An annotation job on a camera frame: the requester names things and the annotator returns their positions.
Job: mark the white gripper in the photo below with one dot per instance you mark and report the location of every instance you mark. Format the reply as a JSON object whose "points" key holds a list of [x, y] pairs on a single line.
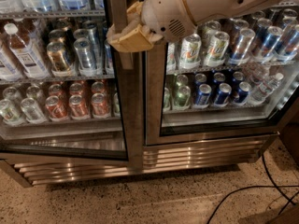
{"points": [[166, 11]]}

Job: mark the glass fridge door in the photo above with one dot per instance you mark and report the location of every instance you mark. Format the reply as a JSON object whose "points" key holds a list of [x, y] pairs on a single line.
{"points": [[273, 50], [109, 139]]}

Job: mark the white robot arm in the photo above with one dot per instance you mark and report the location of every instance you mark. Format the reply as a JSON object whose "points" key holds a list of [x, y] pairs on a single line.
{"points": [[207, 10]]}

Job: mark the green soda can left door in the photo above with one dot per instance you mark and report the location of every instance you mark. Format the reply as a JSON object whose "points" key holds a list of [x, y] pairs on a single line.
{"points": [[116, 105]]}

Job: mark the green can right door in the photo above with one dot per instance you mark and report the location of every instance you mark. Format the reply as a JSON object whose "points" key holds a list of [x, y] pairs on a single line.
{"points": [[182, 98]]}

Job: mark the steel fridge bottom grille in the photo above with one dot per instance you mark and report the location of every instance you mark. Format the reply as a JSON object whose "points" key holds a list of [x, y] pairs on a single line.
{"points": [[34, 170]]}

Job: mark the white green 7up can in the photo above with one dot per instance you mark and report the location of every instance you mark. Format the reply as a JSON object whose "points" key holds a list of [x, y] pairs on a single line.
{"points": [[189, 53]]}

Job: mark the gold can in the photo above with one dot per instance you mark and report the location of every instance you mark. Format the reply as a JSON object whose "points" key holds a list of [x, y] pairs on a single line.
{"points": [[61, 58]]}

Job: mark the red soda can right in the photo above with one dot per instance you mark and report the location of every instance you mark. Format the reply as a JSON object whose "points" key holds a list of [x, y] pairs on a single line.
{"points": [[100, 106]]}

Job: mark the red soda can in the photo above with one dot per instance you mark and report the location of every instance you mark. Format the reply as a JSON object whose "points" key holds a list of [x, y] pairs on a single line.
{"points": [[56, 108], [78, 107], [100, 106]]}

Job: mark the blue pepsi can left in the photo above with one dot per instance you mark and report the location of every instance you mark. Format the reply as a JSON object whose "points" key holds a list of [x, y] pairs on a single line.
{"points": [[202, 96]]}

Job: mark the blue pepsi can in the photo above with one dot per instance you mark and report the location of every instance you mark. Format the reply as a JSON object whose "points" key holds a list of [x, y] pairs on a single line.
{"points": [[202, 96], [222, 95], [241, 94]]}

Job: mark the red soda can middle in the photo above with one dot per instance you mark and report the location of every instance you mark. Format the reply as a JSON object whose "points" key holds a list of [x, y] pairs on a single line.
{"points": [[78, 107]]}

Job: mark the silver tall can right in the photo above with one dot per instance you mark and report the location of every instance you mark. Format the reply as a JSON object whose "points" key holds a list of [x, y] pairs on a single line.
{"points": [[241, 46]]}

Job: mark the blue pepsi can middle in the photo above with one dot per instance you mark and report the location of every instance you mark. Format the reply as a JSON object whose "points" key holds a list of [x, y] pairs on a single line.
{"points": [[222, 95]]}

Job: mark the brown tea bottle white cap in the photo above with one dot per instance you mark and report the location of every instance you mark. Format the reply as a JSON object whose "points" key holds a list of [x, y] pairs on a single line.
{"points": [[26, 52]]}

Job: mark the red soda can left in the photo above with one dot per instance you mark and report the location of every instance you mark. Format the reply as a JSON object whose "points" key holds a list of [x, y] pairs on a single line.
{"points": [[56, 108]]}

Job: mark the blue pepsi can right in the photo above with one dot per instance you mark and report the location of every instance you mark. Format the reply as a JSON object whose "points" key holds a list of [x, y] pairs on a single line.
{"points": [[241, 94]]}

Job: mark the clear silver can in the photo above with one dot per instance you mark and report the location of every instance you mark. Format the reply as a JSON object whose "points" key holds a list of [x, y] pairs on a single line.
{"points": [[32, 110]]}

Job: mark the clear water bottle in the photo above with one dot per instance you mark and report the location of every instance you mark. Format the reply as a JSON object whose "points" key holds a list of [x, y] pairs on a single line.
{"points": [[265, 89]]}

